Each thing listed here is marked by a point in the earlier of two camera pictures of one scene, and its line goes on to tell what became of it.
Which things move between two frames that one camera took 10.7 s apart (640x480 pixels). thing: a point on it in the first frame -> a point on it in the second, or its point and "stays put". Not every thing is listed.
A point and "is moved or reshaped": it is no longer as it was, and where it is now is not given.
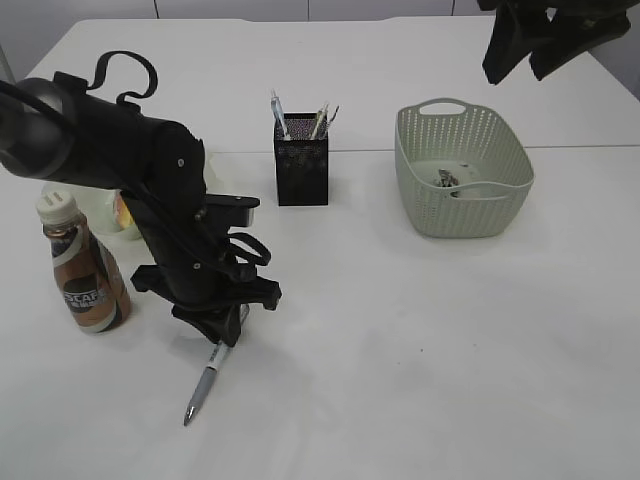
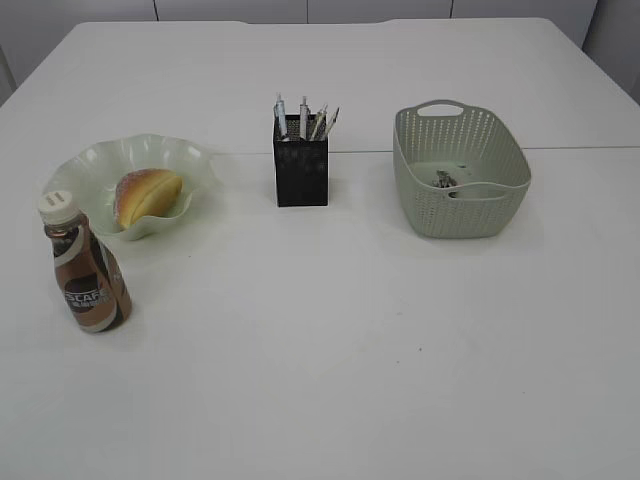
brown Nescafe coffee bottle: [90, 286] stays put
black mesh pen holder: [302, 163] stays put
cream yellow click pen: [321, 118] stays put
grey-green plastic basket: [492, 164] stays put
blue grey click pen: [277, 106] is moved or reshaped
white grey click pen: [207, 380] -> [304, 118]
